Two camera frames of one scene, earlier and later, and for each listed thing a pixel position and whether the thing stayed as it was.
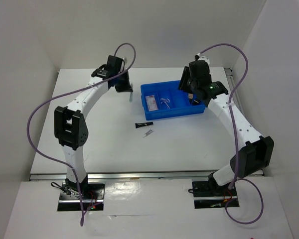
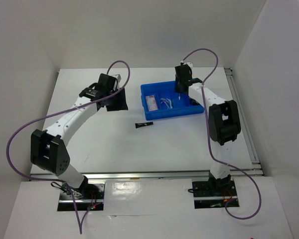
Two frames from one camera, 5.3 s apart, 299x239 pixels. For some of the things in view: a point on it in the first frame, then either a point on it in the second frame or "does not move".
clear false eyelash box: [151, 103] does not move
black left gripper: [127, 87] -> [121, 104]
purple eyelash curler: [165, 100] does not move
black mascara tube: [137, 125] does not move
